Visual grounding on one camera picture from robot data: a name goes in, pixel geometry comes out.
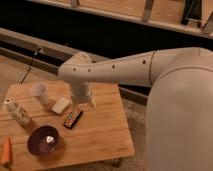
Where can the white sponge block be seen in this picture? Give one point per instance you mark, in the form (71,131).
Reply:
(60,105)

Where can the black orange small box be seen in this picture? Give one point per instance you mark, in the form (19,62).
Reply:
(72,118)

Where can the orange carrot toy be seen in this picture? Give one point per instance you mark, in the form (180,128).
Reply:
(6,156)

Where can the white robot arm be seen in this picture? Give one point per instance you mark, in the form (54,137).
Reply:
(179,112)

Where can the dark purple ceramic bowl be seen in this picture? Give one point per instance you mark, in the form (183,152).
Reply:
(43,140)

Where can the white paper cup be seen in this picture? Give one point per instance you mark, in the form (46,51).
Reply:
(40,92)

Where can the white labelled bottle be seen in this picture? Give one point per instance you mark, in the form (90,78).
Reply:
(17,112)

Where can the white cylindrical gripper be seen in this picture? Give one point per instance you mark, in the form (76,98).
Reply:
(81,93)

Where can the wooden table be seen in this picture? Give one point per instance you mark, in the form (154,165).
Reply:
(101,132)

